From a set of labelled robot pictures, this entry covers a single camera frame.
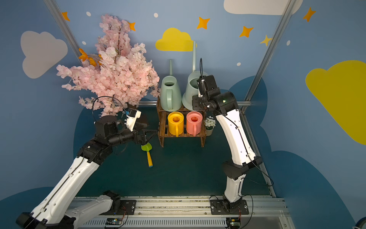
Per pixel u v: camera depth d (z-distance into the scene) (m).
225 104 0.44
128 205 0.75
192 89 0.65
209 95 0.48
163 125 0.92
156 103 0.86
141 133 0.57
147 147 0.96
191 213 0.74
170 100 0.72
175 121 0.79
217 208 0.74
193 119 0.80
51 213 0.37
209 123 0.96
